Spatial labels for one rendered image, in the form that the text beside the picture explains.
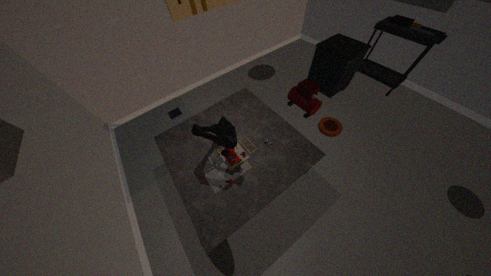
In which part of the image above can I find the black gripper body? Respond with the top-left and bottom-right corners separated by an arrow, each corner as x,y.
221,136 -> 233,156

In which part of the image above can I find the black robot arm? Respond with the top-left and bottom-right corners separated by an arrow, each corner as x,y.
191,123 -> 237,149

